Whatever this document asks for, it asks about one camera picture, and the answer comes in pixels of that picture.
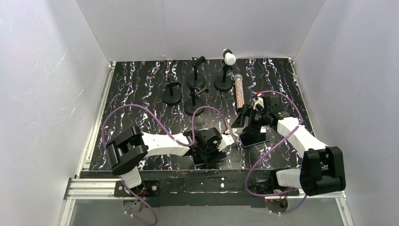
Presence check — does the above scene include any black phone pink edge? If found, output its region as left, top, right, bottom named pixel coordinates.
left=192, top=154, right=206, bottom=166

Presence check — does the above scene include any black microphone stand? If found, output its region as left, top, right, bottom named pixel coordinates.
left=214, top=64, right=234, bottom=91

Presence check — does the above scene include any glitter microphone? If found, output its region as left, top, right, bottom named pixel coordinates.
left=234, top=74, right=245, bottom=110

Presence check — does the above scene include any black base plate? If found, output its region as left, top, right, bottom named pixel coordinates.
left=113, top=168, right=308, bottom=208

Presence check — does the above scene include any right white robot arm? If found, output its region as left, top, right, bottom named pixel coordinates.
left=231, top=91, right=346, bottom=197

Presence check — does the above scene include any black phone stand left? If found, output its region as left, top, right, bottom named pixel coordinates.
left=162, top=81, right=183, bottom=105

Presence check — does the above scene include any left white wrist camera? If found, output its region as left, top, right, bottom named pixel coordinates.
left=217, top=134, right=235, bottom=152

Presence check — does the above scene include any black stand back middle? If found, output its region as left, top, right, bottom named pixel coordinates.
left=186, top=56, right=206, bottom=88

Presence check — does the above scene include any black phone stand front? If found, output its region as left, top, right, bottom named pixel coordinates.
left=184, top=83, right=209, bottom=115

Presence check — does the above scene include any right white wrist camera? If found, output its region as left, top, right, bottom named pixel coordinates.
left=252, top=92, right=264, bottom=111

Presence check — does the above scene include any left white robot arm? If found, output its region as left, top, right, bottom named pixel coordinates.
left=106, top=126, right=234, bottom=188

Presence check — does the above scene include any black phone stand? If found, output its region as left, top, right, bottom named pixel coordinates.
left=184, top=83, right=209, bottom=115
left=162, top=81, right=183, bottom=105

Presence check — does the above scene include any aluminium frame rail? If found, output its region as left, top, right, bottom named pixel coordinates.
left=58, top=61, right=347, bottom=226

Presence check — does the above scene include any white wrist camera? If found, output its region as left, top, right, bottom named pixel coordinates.
left=217, top=134, right=235, bottom=152
left=252, top=92, right=264, bottom=111

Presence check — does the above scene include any black phone silver edge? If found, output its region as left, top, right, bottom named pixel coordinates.
left=239, top=130, right=271, bottom=147

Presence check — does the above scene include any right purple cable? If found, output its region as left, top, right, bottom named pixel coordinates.
left=244, top=90, right=308, bottom=215

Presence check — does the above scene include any white microphone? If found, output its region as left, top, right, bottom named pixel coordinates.
left=223, top=49, right=237, bottom=66

